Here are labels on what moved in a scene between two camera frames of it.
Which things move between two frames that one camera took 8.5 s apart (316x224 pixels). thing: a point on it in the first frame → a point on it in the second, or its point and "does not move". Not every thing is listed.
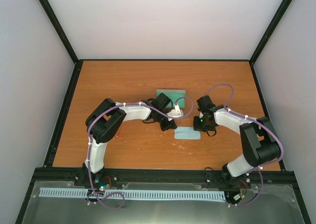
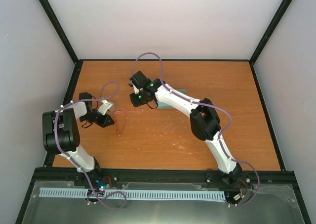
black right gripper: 197,127 → 135,103
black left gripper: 170,124 → 103,123
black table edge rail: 165,60 does not move
